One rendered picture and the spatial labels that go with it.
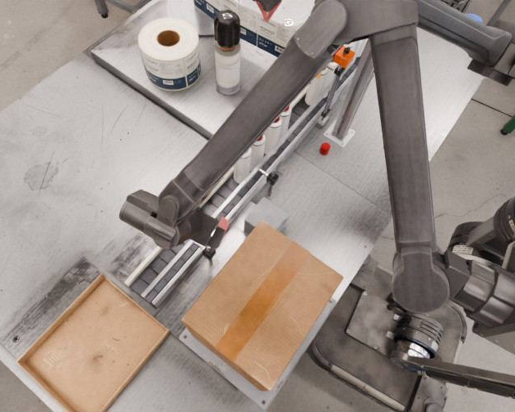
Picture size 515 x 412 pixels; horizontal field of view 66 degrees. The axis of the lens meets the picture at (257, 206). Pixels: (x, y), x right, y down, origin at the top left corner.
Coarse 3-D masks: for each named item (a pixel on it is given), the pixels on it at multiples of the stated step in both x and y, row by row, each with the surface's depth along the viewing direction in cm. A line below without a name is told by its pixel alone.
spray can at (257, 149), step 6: (264, 138) 116; (258, 144) 115; (264, 144) 117; (252, 150) 118; (258, 150) 118; (252, 156) 121; (258, 156) 121; (252, 162) 124; (258, 162) 124; (252, 168) 128
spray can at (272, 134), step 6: (276, 120) 117; (270, 126) 118; (276, 126) 118; (264, 132) 124; (270, 132) 121; (276, 132) 121; (270, 138) 124; (276, 138) 125; (270, 144) 127; (264, 150) 131; (276, 150) 133
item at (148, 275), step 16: (304, 96) 145; (288, 128) 138; (288, 144) 135; (272, 160) 132; (256, 176) 129; (224, 192) 126; (240, 192) 126; (208, 208) 123; (160, 256) 116; (144, 272) 114; (160, 272) 114; (176, 272) 114; (144, 288) 112; (160, 288) 112
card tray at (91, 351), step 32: (96, 288) 115; (64, 320) 111; (96, 320) 112; (128, 320) 112; (32, 352) 107; (64, 352) 108; (96, 352) 108; (128, 352) 109; (64, 384) 104; (96, 384) 105
